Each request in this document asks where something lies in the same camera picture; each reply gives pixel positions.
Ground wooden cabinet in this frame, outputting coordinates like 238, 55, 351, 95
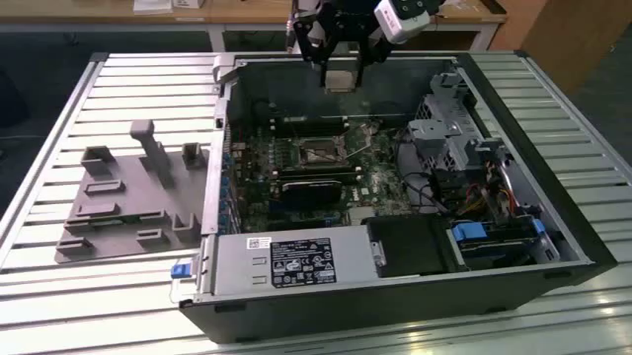
487, 0, 632, 98

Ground black drive bay cover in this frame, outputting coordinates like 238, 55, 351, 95
361, 215, 464, 279

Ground black RAM sticks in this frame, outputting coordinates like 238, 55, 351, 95
280, 166, 361, 183

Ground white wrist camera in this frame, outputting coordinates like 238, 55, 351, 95
373, 0, 432, 44

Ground black looped case cable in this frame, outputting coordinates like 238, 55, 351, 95
399, 170, 452, 216

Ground silver power supply unit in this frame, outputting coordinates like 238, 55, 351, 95
194, 225, 385, 303

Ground black graphics card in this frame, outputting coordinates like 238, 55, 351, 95
280, 178, 343, 206

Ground blue disk carrier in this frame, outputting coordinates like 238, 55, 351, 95
452, 220, 491, 244

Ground small silver heat sink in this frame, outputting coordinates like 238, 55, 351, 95
347, 206, 377, 223

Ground coloured wire bundle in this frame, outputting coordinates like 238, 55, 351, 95
456, 158, 520, 223

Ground square silver CPU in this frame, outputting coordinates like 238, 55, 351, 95
324, 68, 359, 94

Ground black open PC case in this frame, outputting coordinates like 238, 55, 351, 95
170, 50, 619, 344

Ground CPU socket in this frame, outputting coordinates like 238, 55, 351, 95
294, 137, 348, 168

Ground wooden desk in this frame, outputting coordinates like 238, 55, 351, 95
0, 0, 510, 53

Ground grey metal drive cage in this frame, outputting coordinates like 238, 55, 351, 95
407, 72, 506, 172

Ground white box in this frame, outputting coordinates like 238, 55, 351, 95
131, 0, 176, 16

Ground grey parts rack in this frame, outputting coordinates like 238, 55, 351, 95
53, 119, 213, 264

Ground green motherboard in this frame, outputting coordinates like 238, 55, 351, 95
225, 121, 417, 233

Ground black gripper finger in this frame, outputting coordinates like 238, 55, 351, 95
359, 31, 397, 88
294, 3, 343, 88

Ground black RAM slots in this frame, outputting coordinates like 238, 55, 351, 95
281, 115, 348, 138

